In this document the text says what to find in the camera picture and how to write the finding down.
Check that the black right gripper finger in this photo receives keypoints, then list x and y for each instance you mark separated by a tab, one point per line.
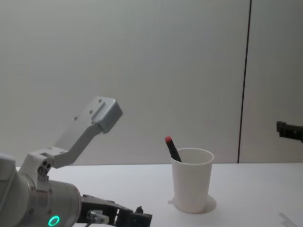
291	132

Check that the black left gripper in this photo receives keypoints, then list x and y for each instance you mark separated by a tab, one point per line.
118	210

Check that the left robot arm with grey bracket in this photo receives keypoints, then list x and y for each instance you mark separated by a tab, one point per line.
59	201

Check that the white plastic cup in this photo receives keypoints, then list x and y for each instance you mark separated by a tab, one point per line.
191	184

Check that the black pen with red cap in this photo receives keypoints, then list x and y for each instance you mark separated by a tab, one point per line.
172	149

